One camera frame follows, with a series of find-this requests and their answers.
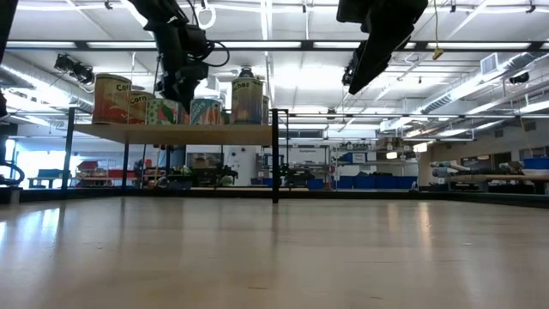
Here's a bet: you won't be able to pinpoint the wooden shelf with black frame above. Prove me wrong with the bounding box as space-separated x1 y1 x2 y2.
61 106 292 204

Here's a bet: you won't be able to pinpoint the green patterned can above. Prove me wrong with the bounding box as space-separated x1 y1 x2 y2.
145 98 180 126

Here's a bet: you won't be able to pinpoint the black overhead frame rail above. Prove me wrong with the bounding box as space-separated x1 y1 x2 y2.
0 39 549 53

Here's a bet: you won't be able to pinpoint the black table frame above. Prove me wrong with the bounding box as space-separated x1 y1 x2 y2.
0 185 549 210

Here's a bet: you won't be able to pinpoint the large blue bin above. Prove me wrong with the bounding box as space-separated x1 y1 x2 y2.
522 156 549 171

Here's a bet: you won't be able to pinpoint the black ceiling camera cluster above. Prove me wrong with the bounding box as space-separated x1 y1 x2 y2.
53 53 96 86

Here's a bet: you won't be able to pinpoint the white ceiling vent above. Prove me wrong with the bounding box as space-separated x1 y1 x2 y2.
480 52 499 76

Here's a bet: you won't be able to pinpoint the black ceiling fixture with cable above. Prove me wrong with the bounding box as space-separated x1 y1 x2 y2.
341 58 356 87

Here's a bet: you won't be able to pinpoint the white appliance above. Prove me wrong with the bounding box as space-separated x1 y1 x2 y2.
225 145 258 186

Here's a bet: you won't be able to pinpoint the wooden workbench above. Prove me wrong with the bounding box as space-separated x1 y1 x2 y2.
449 173 549 184

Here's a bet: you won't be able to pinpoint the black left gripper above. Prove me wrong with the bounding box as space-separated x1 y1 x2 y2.
154 23 212 112

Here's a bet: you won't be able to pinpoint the corn can orange label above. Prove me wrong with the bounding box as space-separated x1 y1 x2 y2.
127 89 155 125
92 72 133 125

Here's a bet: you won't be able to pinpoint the red cart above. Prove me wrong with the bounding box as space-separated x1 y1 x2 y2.
75 160 138 189

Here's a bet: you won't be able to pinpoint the yellow hanging tag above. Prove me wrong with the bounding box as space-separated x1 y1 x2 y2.
431 0 445 61

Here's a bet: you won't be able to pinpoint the peaches can blue label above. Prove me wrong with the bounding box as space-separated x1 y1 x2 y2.
231 76 264 125

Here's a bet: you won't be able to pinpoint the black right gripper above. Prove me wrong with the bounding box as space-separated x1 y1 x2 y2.
336 0 430 96

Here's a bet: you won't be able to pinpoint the grey rolls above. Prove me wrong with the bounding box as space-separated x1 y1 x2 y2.
430 161 473 178

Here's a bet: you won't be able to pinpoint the carrots box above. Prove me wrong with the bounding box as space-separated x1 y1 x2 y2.
190 98 224 126

